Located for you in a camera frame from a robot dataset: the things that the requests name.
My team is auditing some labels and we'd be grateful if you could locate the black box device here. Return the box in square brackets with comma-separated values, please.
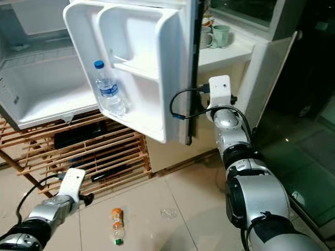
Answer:
[53, 123, 108, 150]

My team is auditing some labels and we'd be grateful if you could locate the clear plastic scrap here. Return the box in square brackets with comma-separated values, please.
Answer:
[160, 208, 178, 219]

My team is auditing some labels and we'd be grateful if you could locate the black left wrist camera cable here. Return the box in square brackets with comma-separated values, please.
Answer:
[16, 173, 68, 220]

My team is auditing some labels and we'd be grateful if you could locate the white lined fridge door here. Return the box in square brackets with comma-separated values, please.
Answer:
[63, 0, 207, 146]

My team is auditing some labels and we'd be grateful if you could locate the orange labelled drink bottle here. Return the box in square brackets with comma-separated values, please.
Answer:
[111, 208, 126, 245]

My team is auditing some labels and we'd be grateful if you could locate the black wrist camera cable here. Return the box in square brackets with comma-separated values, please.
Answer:
[170, 86, 220, 121]
[16, 173, 68, 220]

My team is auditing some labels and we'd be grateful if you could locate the green mug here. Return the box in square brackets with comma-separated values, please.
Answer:
[211, 25, 231, 49]

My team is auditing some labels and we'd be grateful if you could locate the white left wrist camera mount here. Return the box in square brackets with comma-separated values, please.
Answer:
[58, 167, 87, 204]

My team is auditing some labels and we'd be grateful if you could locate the wooden slatted rack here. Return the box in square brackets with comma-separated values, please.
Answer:
[0, 118, 152, 191]

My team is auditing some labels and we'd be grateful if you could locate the blue capped water bottle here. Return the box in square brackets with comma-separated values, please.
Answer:
[93, 60, 127, 117]

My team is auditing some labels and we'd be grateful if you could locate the grey mug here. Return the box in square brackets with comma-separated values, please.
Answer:
[199, 26, 213, 49]

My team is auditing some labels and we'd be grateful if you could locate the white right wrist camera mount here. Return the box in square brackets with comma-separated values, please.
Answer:
[207, 75, 236, 109]

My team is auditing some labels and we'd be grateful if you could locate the silver mini fridge body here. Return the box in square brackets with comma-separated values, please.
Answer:
[0, 0, 100, 130]

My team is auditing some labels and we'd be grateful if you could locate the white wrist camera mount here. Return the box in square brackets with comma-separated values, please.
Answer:
[207, 75, 236, 109]
[58, 167, 87, 204]

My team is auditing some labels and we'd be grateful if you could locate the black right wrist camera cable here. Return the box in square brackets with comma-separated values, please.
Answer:
[170, 86, 220, 121]

